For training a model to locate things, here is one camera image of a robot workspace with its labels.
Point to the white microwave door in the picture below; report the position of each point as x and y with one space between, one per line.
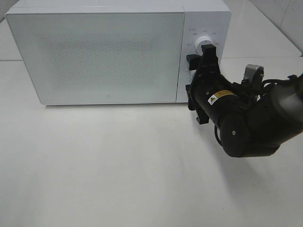
75 59

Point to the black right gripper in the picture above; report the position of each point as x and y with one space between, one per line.
210 94

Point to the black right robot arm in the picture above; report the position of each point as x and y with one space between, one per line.
252 118

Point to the upper white control knob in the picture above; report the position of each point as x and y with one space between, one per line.
204 39

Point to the white microwave oven body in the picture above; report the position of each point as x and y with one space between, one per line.
210 17

